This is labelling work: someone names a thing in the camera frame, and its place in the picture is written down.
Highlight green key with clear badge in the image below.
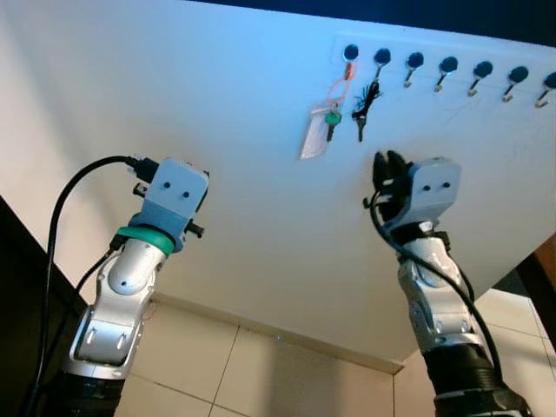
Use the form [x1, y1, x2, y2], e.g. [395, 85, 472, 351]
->
[299, 65, 357, 162]

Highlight brown wooden furniture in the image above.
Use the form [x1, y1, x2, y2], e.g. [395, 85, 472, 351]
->
[513, 233, 556, 324]

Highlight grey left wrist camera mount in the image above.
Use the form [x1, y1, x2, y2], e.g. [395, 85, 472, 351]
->
[136, 158, 210, 253]

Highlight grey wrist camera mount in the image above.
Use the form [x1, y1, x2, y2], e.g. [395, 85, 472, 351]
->
[401, 157, 462, 228]
[136, 158, 210, 253]

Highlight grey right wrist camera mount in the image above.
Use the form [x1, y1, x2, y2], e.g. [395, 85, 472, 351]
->
[401, 157, 462, 228]

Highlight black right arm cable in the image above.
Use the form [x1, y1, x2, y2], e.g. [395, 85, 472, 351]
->
[363, 193, 506, 387]

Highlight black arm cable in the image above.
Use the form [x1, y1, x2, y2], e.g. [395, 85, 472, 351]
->
[363, 193, 506, 387]
[22, 155, 157, 417]

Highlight black key on black cord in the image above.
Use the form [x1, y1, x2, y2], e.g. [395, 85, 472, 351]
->
[351, 78, 384, 144]

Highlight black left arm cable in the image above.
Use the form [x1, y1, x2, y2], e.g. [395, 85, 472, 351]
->
[22, 155, 157, 417]

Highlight white wall hook rack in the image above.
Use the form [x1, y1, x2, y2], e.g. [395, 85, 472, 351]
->
[333, 33, 556, 112]

